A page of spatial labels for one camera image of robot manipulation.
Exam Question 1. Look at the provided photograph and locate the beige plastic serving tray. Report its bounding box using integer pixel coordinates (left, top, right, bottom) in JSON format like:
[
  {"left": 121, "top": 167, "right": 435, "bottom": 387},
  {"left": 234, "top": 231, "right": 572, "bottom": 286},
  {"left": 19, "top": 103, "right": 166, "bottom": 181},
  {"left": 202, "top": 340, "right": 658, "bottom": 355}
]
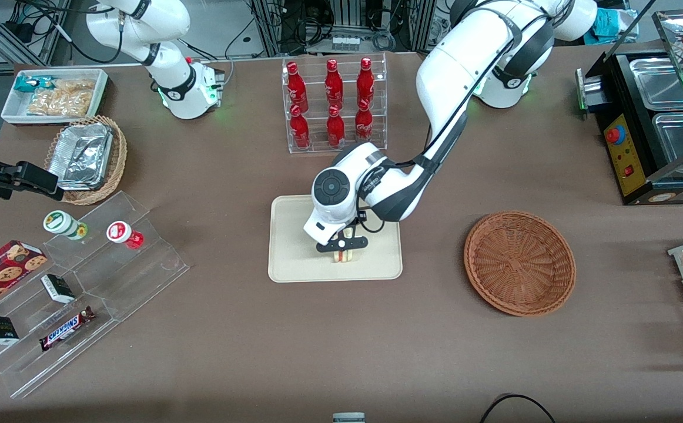
[{"left": 268, "top": 194, "right": 403, "bottom": 283}]

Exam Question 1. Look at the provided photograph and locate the light tan wicker basket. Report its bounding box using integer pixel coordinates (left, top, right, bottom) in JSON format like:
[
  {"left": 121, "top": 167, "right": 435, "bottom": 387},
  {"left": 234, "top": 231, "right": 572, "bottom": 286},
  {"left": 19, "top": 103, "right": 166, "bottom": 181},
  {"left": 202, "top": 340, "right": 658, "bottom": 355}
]
[{"left": 44, "top": 115, "right": 128, "bottom": 206}]

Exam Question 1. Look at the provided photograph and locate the brown round wicker basket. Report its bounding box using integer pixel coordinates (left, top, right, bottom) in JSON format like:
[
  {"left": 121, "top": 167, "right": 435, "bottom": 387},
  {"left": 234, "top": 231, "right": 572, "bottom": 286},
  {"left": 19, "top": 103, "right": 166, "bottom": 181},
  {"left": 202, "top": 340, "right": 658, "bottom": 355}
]
[{"left": 464, "top": 211, "right": 577, "bottom": 317}]

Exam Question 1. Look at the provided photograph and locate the green label white-lid bottle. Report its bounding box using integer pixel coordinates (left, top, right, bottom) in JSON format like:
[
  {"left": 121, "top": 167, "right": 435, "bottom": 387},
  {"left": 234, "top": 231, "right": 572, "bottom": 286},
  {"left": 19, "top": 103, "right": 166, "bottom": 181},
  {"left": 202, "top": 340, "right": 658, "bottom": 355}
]
[{"left": 43, "top": 210, "right": 89, "bottom": 241}]

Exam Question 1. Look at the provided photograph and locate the stack of foil containers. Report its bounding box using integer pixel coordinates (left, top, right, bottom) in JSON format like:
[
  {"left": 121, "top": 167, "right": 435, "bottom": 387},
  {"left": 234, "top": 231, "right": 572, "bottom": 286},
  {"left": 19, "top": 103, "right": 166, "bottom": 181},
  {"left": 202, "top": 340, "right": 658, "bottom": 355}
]
[{"left": 47, "top": 122, "right": 113, "bottom": 190}]

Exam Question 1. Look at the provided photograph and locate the white rectangular snack bin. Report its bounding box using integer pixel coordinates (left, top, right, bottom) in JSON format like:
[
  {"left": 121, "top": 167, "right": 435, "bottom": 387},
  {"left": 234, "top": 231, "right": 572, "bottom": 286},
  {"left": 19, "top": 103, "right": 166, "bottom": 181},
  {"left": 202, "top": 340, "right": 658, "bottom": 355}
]
[{"left": 1, "top": 68, "right": 109, "bottom": 126}]

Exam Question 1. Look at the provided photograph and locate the clear bag of crackers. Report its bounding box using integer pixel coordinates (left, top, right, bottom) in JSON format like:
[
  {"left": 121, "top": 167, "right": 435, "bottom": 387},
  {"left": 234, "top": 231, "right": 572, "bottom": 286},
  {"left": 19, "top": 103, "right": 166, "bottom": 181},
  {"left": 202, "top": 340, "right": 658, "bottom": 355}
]
[{"left": 26, "top": 79, "right": 96, "bottom": 117}]

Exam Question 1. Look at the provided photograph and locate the red cookie box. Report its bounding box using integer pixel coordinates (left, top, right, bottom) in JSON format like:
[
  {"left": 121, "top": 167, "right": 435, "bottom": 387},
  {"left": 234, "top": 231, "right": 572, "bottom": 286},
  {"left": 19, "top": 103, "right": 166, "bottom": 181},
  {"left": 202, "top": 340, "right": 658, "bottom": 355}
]
[{"left": 0, "top": 240, "right": 49, "bottom": 321}]

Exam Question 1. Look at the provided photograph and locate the teal snack packet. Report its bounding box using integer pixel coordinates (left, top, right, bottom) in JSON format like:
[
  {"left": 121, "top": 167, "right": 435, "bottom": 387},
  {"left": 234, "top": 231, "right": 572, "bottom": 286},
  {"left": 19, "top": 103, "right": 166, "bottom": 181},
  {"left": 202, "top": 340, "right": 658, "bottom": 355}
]
[{"left": 14, "top": 76, "right": 55, "bottom": 93}]

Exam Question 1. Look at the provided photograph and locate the clear acrylic bottle rack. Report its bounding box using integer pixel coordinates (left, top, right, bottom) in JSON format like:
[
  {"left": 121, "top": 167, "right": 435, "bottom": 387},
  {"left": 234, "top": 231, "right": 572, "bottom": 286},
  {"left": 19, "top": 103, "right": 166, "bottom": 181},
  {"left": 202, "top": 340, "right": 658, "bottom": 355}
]
[{"left": 282, "top": 53, "right": 388, "bottom": 155}]

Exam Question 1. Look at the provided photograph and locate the red label white-lid bottle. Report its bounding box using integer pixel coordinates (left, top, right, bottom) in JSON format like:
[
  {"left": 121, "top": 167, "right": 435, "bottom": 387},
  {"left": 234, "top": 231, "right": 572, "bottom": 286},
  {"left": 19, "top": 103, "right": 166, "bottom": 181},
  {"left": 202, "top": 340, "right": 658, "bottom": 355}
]
[{"left": 106, "top": 220, "right": 145, "bottom": 250}]

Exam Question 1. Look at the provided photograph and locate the red cola bottle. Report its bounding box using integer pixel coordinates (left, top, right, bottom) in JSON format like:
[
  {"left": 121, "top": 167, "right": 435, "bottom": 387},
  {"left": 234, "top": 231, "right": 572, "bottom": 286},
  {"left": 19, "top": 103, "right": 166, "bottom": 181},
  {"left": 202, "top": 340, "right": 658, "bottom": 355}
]
[
  {"left": 326, "top": 105, "right": 347, "bottom": 148},
  {"left": 286, "top": 61, "right": 309, "bottom": 112},
  {"left": 289, "top": 105, "right": 312, "bottom": 149},
  {"left": 354, "top": 100, "right": 374, "bottom": 145},
  {"left": 324, "top": 59, "right": 344, "bottom": 110},
  {"left": 356, "top": 57, "right": 376, "bottom": 108}
]

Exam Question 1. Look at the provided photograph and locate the clear acrylic tiered stand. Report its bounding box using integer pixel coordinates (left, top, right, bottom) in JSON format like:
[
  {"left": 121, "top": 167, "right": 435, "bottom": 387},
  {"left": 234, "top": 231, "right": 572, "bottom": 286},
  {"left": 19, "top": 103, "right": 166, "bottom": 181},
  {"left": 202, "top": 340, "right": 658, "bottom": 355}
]
[{"left": 0, "top": 190, "right": 190, "bottom": 400}]

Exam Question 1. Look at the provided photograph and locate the Snickers chocolate bar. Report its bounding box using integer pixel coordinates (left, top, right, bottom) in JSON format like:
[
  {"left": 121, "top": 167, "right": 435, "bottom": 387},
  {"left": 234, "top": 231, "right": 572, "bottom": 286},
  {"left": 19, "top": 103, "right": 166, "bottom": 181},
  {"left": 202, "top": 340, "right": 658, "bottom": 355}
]
[{"left": 39, "top": 306, "right": 97, "bottom": 353}]

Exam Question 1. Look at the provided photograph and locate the black food warmer cabinet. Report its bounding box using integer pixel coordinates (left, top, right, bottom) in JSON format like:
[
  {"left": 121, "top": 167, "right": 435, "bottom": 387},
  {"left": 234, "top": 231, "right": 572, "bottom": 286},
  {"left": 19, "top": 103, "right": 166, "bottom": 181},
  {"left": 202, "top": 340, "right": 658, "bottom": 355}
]
[{"left": 575, "top": 9, "right": 683, "bottom": 206}]

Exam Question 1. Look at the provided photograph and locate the black looped cable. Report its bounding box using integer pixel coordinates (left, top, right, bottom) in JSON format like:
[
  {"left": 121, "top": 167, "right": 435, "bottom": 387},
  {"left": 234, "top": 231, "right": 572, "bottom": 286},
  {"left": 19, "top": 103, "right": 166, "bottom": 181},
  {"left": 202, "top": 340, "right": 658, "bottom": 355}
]
[{"left": 480, "top": 393, "right": 557, "bottom": 423}]

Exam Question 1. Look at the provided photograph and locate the aluminium frame rack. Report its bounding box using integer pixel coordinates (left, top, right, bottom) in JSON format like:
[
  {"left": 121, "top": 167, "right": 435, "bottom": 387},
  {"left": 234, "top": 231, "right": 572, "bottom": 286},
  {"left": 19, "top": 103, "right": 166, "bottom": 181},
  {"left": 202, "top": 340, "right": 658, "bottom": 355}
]
[{"left": 250, "top": 0, "right": 437, "bottom": 55}]

